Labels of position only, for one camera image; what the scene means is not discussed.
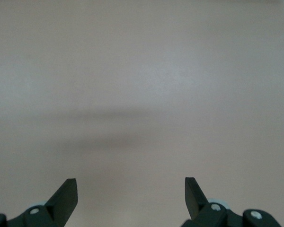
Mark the brown paper table cover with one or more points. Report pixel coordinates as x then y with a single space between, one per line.
132 71

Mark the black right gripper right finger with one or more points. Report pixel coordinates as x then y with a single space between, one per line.
195 198

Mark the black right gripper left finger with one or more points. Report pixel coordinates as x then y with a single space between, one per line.
64 201

